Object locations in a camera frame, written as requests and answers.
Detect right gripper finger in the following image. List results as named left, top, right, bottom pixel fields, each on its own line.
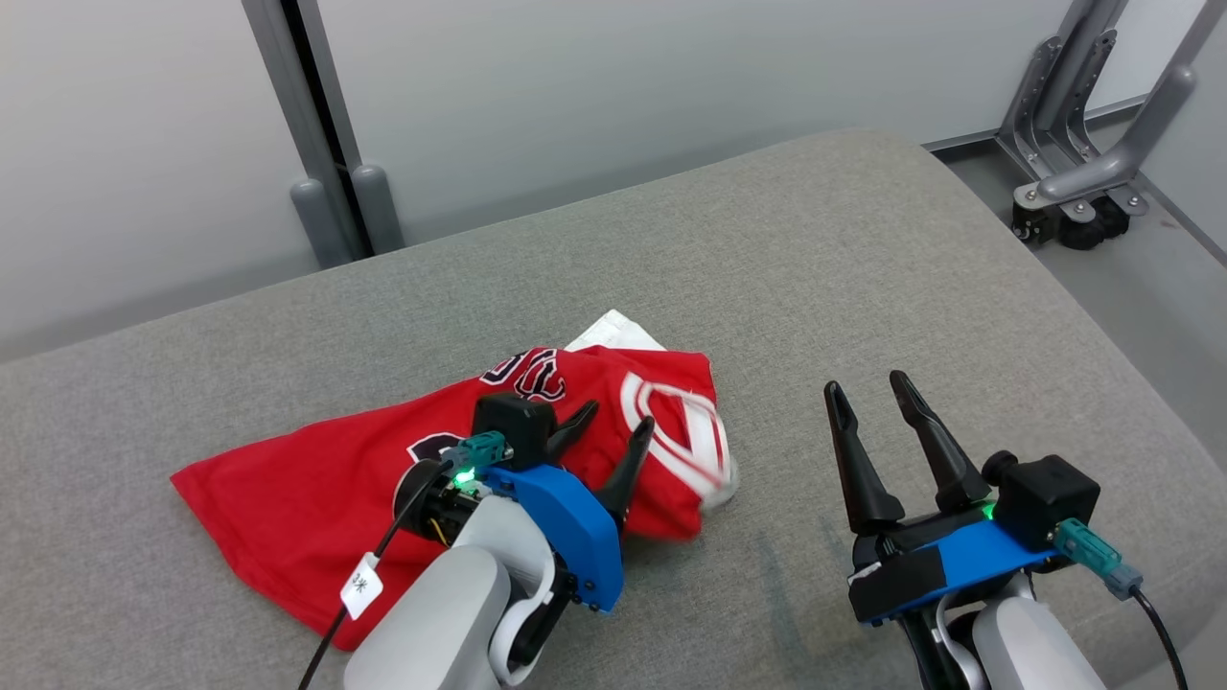
left=824, top=380, right=905, bottom=536
left=890, top=370, right=993, bottom=514

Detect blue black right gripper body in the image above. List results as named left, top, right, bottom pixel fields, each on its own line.
left=847, top=500, right=1076, bottom=629

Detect grey metal wheeled stand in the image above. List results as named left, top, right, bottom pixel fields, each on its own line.
left=994, top=0, right=1227, bottom=252

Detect black caster wheel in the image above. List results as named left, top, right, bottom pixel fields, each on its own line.
left=1011, top=201, right=1052, bottom=246
left=1058, top=196, right=1133, bottom=252

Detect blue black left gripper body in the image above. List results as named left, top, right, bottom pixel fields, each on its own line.
left=477, top=464, right=626, bottom=614

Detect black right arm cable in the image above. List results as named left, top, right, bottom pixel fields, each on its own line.
left=1131, top=586, right=1191, bottom=690

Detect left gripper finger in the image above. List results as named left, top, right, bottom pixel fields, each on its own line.
left=544, top=400, right=601, bottom=464
left=594, top=416, right=657, bottom=534

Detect teal left cable connector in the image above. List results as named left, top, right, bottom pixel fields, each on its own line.
left=440, top=431, right=510, bottom=472

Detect teal cable connector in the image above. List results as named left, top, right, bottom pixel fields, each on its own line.
left=1053, top=518, right=1145, bottom=601
left=440, top=431, right=510, bottom=472

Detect red basketball jersey white sleeves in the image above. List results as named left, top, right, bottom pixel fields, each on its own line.
left=171, top=309, right=741, bottom=653

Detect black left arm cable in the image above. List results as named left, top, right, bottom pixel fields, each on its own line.
left=297, top=462, right=455, bottom=690

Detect white cable label tag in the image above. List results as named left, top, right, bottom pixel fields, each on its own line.
left=339, top=552, right=384, bottom=620

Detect grey rounded post foot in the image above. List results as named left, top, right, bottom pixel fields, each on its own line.
left=290, top=177, right=357, bottom=270
left=350, top=163, right=406, bottom=256

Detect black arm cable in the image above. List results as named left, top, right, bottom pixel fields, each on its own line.
left=297, top=462, right=455, bottom=690
left=1131, top=586, right=1191, bottom=690

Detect teal right cable connector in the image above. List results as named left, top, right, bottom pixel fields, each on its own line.
left=1053, top=518, right=1145, bottom=601

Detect grey metal partition post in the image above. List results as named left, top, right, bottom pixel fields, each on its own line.
left=240, top=0, right=373, bottom=262

